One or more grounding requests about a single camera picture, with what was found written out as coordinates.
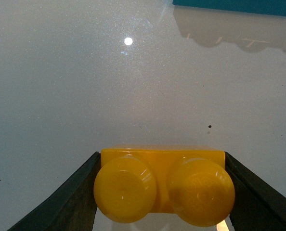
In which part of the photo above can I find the yellow two-stud block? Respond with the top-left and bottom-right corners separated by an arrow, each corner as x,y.
93,145 -> 235,227

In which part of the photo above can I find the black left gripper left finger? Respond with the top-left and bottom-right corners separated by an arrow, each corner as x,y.
9,152 -> 100,231

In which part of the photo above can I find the blue three-stud block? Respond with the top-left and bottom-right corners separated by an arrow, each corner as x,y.
172,0 -> 286,17

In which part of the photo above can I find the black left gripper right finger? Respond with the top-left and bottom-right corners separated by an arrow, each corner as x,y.
225,152 -> 286,231

